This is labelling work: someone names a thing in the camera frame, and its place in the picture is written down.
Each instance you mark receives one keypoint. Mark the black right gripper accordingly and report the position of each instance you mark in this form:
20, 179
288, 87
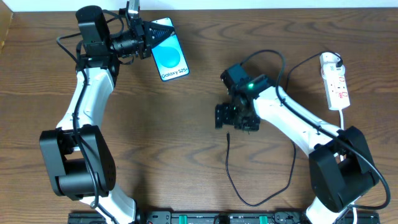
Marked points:
219, 115

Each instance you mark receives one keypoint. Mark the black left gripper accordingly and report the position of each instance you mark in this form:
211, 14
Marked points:
146, 38

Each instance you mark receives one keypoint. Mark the blue Samsung Galaxy smartphone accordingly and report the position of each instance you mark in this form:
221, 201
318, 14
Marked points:
169, 59

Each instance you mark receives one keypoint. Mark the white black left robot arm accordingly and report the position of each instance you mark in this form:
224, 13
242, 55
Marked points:
77, 158

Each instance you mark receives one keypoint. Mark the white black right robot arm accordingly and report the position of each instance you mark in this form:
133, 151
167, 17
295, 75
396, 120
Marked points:
341, 165

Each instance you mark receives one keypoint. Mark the white charger adapter plug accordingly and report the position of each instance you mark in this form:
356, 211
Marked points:
330, 70

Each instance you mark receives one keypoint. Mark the white power strip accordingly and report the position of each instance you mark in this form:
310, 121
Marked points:
335, 88

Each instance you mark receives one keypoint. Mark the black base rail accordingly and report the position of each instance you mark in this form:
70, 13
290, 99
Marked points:
165, 217

